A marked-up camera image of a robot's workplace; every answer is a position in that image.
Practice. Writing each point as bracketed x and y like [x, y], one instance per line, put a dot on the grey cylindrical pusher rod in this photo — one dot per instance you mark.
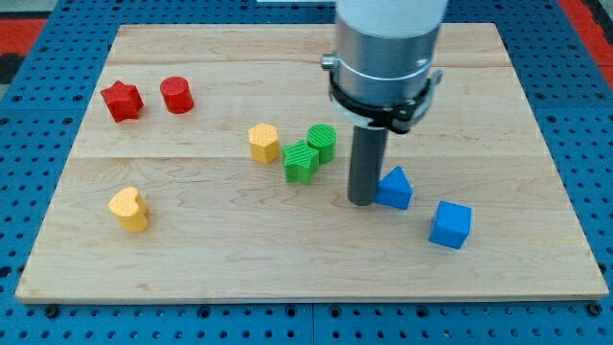
[368, 147]

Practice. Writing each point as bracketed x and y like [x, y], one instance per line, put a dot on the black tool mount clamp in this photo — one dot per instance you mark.
[397, 118]

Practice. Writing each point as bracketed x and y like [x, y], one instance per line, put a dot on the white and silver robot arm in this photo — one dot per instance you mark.
[380, 77]

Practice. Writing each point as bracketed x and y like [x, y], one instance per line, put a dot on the green cylinder block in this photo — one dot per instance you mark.
[322, 137]

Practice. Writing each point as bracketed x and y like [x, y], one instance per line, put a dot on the blue triangle block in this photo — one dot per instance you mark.
[395, 190]

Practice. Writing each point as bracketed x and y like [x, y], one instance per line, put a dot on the green star block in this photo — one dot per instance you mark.
[301, 162]

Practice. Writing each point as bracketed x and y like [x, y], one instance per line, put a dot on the yellow hexagon block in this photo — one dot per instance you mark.
[264, 143]

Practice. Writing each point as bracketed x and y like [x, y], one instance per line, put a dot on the blue cube block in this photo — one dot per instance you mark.
[451, 224]

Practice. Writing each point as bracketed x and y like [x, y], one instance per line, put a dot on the red cylinder block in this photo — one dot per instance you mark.
[177, 95]

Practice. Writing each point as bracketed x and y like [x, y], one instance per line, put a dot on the light wooden board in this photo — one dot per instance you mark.
[224, 228]

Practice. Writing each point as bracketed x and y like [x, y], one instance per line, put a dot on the red star block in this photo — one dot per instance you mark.
[123, 101]

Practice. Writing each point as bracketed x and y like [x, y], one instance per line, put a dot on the yellow heart block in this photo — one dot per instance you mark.
[129, 209]

